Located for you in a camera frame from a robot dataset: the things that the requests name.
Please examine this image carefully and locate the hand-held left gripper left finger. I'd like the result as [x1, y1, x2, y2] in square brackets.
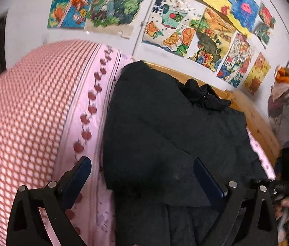
[7, 156, 92, 246]

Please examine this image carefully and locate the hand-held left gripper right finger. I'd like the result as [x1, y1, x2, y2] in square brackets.
[193, 157, 279, 246]

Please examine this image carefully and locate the black jacket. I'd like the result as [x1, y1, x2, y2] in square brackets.
[102, 60, 275, 246]

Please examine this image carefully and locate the plastic bag of clothes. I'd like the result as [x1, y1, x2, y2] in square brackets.
[267, 65, 289, 149]

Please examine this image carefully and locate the red checked bed sheet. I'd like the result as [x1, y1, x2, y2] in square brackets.
[0, 40, 101, 246]

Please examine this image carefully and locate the yellow chick drawing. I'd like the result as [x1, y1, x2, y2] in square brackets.
[242, 52, 271, 96]

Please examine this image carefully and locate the pagoda calendar drawing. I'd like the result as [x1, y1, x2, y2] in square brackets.
[216, 32, 255, 89]

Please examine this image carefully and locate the orange field landscape drawing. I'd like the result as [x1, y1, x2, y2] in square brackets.
[187, 6, 237, 73]

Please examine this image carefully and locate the red-haired boy drawing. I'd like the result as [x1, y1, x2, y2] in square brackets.
[254, 2, 276, 50]

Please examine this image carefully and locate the fruit juice drawing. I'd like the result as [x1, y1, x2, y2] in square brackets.
[141, 0, 204, 57]

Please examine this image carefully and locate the group of children's drawings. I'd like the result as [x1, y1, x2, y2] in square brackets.
[131, 0, 161, 58]

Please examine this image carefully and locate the orange-haired girl drawing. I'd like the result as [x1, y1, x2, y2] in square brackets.
[48, 0, 91, 29]

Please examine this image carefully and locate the blue sea fish drawing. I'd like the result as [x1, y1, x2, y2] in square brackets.
[197, 0, 260, 39]

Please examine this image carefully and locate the blond child drawing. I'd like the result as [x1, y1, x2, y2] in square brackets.
[85, 0, 148, 39]

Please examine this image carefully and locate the wooden bed frame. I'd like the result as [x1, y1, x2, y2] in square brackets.
[144, 61, 280, 164]

